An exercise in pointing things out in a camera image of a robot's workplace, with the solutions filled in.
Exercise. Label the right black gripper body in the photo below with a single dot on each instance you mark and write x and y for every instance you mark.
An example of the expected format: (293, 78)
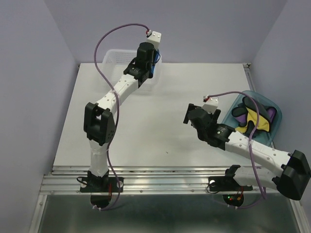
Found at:
(215, 116)

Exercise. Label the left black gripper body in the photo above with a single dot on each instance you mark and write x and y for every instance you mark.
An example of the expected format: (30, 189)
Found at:
(151, 62)

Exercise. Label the blue black towel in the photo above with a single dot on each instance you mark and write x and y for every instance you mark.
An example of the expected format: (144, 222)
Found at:
(156, 59)

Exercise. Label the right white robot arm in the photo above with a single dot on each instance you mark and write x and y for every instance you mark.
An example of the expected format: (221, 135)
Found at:
(288, 173)

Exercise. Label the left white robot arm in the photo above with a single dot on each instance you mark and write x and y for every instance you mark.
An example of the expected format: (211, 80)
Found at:
(99, 123)

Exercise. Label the white perforated plastic basket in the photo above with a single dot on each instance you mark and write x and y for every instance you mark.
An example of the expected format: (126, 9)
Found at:
(116, 61)

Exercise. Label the purple towel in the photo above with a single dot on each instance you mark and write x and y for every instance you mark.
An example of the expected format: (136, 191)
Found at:
(271, 112)

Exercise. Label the translucent blue plastic bin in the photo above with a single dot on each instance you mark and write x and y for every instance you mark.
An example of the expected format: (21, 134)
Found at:
(265, 138)

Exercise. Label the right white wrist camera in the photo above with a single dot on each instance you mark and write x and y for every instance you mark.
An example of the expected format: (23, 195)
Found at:
(210, 104)

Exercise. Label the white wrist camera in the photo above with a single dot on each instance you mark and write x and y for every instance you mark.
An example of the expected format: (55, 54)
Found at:
(210, 104)
(154, 38)

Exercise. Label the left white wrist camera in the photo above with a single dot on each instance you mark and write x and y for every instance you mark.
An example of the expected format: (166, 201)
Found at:
(154, 38)

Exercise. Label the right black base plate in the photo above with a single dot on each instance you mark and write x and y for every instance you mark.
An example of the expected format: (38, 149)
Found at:
(226, 184)

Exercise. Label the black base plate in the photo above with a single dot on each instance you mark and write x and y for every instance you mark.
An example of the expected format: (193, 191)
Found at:
(114, 184)
(226, 184)

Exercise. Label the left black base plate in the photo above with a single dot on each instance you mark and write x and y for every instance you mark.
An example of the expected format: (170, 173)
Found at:
(114, 184)

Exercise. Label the aluminium mounting rail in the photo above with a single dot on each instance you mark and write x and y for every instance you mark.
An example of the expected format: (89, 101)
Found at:
(137, 180)

